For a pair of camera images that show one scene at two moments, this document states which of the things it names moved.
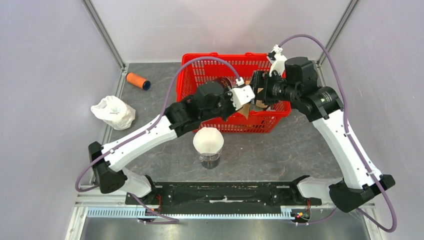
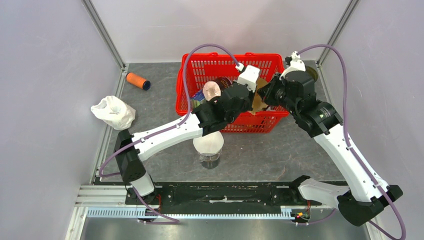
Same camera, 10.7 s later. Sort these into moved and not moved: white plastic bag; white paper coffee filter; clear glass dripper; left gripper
Moved: left gripper
Not moved: white paper coffee filter; white plastic bag; clear glass dripper
